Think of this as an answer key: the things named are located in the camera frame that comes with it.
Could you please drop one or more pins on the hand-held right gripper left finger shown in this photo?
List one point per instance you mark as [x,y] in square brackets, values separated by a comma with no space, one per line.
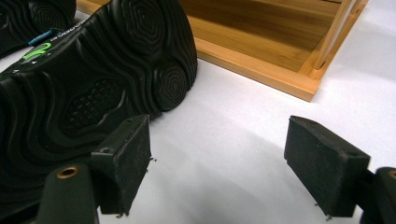
[124,161]

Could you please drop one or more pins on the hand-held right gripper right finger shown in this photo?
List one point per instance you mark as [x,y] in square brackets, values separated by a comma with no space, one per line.
[320,165]

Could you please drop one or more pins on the black green sandal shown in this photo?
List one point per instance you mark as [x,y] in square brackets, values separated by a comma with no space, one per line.
[28,18]
[93,77]

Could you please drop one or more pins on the wooden shoe rack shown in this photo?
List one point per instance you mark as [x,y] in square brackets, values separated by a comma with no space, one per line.
[258,46]

